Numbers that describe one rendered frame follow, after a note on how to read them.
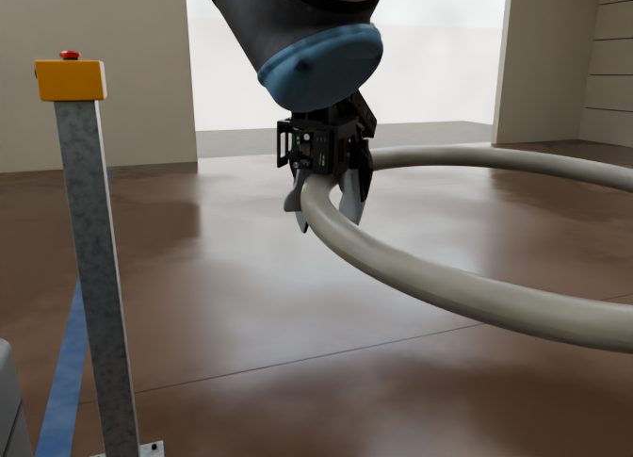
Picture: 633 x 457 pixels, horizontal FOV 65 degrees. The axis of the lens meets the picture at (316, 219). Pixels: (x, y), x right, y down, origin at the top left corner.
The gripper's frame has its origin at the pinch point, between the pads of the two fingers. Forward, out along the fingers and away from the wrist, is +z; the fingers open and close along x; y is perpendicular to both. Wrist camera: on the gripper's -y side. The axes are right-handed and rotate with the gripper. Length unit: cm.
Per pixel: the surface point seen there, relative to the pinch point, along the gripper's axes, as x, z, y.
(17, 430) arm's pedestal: -12.7, 8.1, 34.6
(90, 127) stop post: -65, -2, -24
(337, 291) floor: -55, 99, -153
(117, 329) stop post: -62, 45, -21
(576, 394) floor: 50, 91, -110
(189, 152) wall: -352, 117, -426
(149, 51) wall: -384, 3, -407
